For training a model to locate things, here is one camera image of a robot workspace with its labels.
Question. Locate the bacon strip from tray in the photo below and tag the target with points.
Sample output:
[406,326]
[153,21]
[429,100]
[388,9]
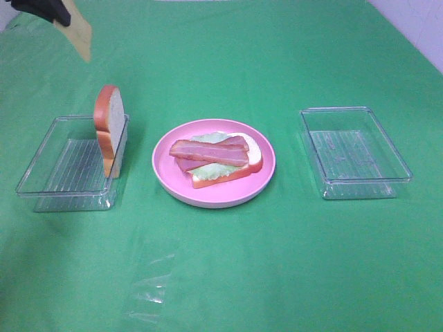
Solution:
[230,154]

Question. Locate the green tablecloth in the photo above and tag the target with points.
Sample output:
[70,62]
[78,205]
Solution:
[285,261]

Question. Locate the bread slice from tray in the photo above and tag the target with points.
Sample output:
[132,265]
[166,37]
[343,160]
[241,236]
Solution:
[254,164]

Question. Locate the clear plastic tray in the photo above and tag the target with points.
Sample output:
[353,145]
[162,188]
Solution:
[67,171]
[351,155]

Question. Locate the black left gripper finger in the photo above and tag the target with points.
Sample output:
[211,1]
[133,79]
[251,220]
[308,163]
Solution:
[50,10]

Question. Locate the right clear plastic tray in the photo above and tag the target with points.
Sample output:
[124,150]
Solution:
[351,155]

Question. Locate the green lettuce leaf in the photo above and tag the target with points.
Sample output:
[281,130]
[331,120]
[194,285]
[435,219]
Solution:
[212,171]

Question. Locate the pink round plate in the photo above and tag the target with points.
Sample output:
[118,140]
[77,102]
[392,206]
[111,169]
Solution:
[222,195]

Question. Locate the yellow cheese slice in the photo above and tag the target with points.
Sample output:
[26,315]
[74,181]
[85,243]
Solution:
[79,32]

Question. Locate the left clear plastic tray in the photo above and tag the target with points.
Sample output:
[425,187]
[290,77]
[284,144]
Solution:
[67,171]

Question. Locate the clear plastic bag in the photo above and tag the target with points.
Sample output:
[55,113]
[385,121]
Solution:
[148,289]

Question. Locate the ham strip from tray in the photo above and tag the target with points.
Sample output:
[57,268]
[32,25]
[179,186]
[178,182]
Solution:
[187,165]

